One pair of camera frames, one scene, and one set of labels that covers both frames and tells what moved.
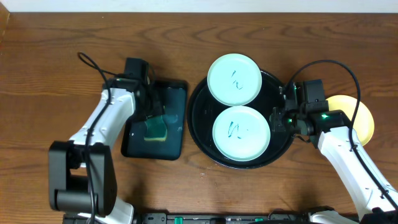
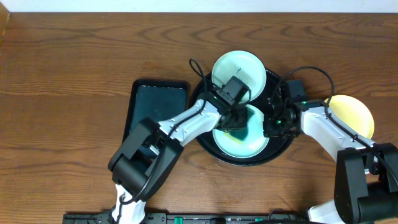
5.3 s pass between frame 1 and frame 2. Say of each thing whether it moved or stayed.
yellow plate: stayed
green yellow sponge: moved
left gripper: moved
